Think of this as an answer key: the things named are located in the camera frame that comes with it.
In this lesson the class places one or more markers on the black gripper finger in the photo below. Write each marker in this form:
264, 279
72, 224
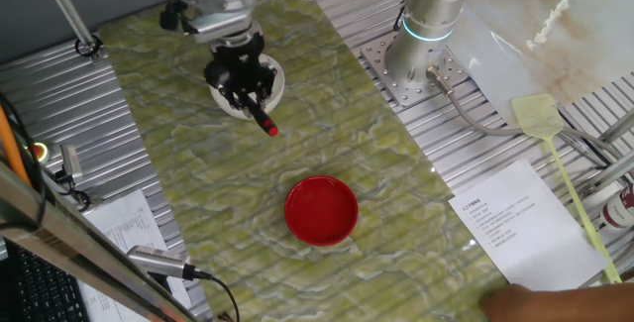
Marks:
265, 91
233, 96

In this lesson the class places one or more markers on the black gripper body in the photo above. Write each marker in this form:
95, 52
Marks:
240, 64

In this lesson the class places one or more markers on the black ladle with red accents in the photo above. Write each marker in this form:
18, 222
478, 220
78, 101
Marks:
262, 119

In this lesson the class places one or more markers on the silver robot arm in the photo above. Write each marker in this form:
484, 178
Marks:
426, 15

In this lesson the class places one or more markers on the white bowl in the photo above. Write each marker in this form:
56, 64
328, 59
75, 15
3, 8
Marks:
275, 89

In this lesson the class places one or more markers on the red bowl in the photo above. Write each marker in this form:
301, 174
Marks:
322, 210

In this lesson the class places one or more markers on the person's right hand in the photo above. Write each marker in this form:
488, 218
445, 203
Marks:
510, 304

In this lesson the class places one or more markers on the green marble pattern mat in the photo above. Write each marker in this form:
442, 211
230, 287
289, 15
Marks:
223, 188

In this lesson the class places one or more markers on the printed table paper sheet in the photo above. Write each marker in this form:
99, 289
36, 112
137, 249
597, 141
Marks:
124, 223

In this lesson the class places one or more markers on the red emergency stop button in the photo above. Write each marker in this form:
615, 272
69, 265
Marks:
40, 152

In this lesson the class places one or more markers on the orange pole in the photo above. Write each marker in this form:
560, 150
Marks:
9, 148

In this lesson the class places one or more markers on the yellow fly swatter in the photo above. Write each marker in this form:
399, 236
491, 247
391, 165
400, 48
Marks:
537, 116

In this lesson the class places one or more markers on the black keyboard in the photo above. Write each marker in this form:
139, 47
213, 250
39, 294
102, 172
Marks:
39, 292

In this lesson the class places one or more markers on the white instruction paper sheet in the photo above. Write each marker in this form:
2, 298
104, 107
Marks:
525, 228

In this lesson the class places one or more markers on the beige marble pattern board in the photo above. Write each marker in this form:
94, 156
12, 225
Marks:
584, 25

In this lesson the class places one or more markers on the aluminium profile strut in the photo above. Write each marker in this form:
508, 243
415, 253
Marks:
609, 173
619, 131

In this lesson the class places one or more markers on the white can with red label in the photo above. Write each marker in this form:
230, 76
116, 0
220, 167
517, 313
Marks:
619, 208

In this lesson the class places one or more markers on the silver ribbed wrist camera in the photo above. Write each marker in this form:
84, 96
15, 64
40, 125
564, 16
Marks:
220, 27

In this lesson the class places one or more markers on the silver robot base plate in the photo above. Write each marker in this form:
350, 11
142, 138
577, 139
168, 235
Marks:
396, 89

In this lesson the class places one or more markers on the small silver camera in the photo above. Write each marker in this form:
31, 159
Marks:
72, 161

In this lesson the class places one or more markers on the aluminium frame bar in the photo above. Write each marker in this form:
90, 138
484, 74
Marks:
74, 252

